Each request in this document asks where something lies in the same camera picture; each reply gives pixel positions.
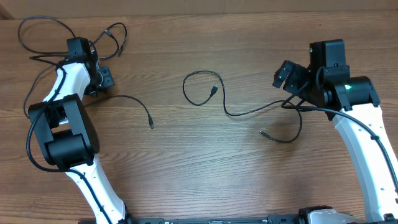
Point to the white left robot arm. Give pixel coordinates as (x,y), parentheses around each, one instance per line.
(66,136)

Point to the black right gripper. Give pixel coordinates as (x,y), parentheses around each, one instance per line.
(295,74)

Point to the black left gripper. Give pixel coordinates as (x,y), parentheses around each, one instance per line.
(108,80)

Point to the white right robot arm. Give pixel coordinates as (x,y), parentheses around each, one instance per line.
(354,107)

